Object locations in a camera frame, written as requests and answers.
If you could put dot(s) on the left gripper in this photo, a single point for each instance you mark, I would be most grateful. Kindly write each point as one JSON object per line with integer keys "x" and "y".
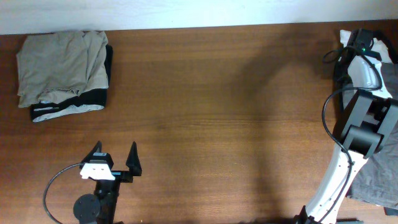
{"x": 118, "y": 175}

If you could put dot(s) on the grey-green shorts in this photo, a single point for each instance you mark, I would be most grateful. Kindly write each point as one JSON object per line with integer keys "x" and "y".
{"x": 376, "y": 182}

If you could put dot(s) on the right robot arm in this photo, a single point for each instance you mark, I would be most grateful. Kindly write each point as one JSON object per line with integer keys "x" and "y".
{"x": 365, "y": 124}

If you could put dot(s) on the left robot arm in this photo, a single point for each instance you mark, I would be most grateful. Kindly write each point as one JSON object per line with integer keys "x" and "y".
{"x": 100, "y": 206}

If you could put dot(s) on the white shirt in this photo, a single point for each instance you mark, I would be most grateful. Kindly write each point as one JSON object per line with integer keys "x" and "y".
{"x": 375, "y": 41}

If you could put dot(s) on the folded black garment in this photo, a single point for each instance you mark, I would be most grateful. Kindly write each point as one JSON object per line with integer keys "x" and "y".
{"x": 93, "y": 98}

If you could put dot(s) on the folded beige garment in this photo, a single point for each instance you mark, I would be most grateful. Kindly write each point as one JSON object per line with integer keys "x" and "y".
{"x": 55, "y": 67}

